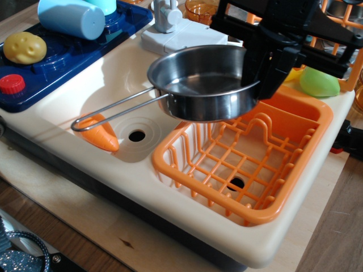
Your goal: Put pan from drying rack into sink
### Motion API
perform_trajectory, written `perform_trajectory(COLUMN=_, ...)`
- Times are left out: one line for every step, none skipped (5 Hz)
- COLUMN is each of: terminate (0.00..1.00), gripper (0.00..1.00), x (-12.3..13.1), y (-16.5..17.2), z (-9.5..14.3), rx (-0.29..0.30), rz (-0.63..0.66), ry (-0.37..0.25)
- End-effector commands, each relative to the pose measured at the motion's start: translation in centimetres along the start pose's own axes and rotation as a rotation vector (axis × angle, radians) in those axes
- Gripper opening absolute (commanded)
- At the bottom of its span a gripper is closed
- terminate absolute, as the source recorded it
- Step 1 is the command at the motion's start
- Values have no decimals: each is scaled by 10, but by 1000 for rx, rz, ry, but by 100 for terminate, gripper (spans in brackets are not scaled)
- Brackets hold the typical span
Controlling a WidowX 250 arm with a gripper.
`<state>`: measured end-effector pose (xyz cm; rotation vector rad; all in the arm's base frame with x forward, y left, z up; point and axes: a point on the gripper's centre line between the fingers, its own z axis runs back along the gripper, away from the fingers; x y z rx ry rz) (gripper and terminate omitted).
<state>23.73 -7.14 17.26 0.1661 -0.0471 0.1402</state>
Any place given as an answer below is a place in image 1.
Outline dark blue toy stove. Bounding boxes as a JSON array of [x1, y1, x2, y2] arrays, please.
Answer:
[[1, 1, 153, 113]]

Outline orange plastic drying rack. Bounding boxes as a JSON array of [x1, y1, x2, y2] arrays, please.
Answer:
[[152, 86, 334, 226]]

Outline light blue plastic cup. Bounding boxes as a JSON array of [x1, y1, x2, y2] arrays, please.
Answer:
[[37, 1, 105, 40]]

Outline grey toy faucet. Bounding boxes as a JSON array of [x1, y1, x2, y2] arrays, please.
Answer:
[[141, 1, 228, 55]]

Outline stainless steel pan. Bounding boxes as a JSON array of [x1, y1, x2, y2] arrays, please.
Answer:
[[71, 45, 259, 132]]

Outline orange wire basket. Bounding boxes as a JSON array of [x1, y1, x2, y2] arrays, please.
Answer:
[[246, 1, 362, 76]]

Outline steel pot in basket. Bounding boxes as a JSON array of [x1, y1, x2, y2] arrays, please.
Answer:
[[311, 1, 362, 55]]

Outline light wooden board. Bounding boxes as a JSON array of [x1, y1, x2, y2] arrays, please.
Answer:
[[0, 138, 351, 272]]

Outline teal plastic cup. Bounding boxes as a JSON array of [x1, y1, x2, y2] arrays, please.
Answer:
[[86, 0, 117, 16]]

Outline orange toy carrot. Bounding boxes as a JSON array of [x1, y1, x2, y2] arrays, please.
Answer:
[[75, 113, 119, 152]]

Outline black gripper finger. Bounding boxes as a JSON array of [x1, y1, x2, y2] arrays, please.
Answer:
[[241, 31, 274, 87], [256, 46, 301, 100]]

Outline cream toy sink unit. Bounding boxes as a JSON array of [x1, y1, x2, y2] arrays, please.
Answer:
[[1, 32, 354, 268]]

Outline orange transparent bowl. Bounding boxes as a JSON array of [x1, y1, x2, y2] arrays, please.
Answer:
[[184, 0, 219, 26]]

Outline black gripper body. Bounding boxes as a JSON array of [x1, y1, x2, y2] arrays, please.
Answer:
[[211, 1, 358, 79]]

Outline green toy vegetable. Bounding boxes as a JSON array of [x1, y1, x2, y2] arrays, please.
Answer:
[[299, 67, 340, 97]]

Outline yellow toy potato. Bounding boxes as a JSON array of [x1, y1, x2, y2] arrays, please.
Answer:
[[3, 32, 47, 65]]

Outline grey sparkly strap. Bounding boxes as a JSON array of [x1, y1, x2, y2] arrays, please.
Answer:
[[0, 215, 52, 272]]

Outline black red clamp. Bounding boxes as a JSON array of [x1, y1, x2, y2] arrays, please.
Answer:
[[330, 120, 362, 161]]

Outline red stove knob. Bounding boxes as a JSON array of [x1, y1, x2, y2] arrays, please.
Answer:
[[0, 74, 26, 95]]

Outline yellow toy fruit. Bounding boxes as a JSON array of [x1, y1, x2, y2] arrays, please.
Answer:
[[284, 68, 304, 82]]

